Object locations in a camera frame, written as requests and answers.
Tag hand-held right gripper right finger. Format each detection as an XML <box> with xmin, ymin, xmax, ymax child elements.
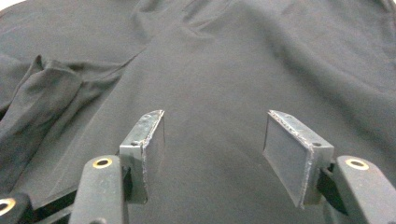
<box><xmin>262</xmin><ymin>108</ymin><xmax>336</xmax><ymax>209</ymax></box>

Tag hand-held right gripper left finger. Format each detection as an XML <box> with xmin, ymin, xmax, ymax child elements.
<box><xmin>119</xmin><ymin>108</ymin><xmax>166</xmax><ymax>205</ymax></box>

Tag black pants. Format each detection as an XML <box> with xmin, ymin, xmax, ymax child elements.
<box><xmin>0</xmin><ymin>0</ymin><xmax>396</xmax><ymax>224</ymax></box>

